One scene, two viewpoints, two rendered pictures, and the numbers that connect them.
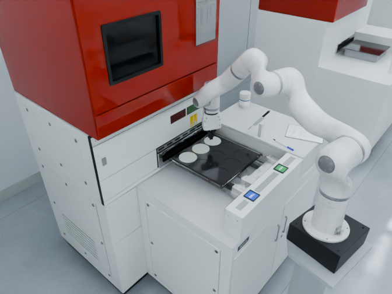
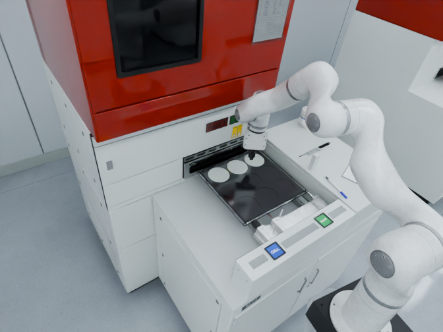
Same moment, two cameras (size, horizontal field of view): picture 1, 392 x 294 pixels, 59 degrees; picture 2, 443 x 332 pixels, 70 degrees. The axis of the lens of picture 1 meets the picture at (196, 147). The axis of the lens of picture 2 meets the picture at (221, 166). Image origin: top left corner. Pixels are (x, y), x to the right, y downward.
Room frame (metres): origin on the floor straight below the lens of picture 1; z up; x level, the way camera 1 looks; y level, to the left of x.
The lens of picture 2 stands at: (0.48, -0.13, 1.91)
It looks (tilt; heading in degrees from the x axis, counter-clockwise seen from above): 42 degrees down; 9
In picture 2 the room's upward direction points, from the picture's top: 7 degrees clockwise
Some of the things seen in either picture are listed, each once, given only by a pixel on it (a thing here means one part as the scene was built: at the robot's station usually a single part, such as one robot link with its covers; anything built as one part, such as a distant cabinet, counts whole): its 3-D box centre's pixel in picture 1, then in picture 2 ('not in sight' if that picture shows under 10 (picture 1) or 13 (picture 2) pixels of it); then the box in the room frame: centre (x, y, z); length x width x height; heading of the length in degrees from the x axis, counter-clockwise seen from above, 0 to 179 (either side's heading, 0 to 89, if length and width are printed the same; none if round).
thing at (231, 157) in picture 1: (215, 156); (251, 180); (1.54, -0.11, 0.90); 0.34 x 0.34 x 0.01; 49
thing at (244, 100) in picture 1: (244, 99); (306, 116); (2.01, -0.31, 1.01); 0.07 x 0.07 x 0.10
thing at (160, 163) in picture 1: (185, 143); (222, 156); (1.67, 0.06, 0.89); 0.44 x 0.02 x 0.10; 139
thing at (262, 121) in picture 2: (211, 94); (260, 109); (1.63, -0.08, 1.23); 0.09 x 0.08 x 0.13; 131
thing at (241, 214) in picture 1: (265, 192); (296, 245); (1.26, -0.34, 0.89); 0.55 x 0.09 x 0.14; 139
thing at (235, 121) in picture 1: (267, 134); (322, 166); (1.77, -0.44, 0.89); 0.62 x 0.35 x 0.14; 49
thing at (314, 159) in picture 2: (259, 125); (312, 155); (1.66, -0.35, 1.03); 0.06 x 0.04 x 0.13; 49
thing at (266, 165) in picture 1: (257, 179); (292, 222); (1.38, -0.32, 0.87); 0.36 x 0.08 x 0.03; 139
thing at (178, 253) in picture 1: (233, 219); (260, 249); (1.54, -0.24, 0.41); 0.97 x 0.64 x 0.82; 139
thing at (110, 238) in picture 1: (130, 194); (160, 191); (1.77, 0.44, 0.41); 0.82 x 0.71 x 0.82; 139
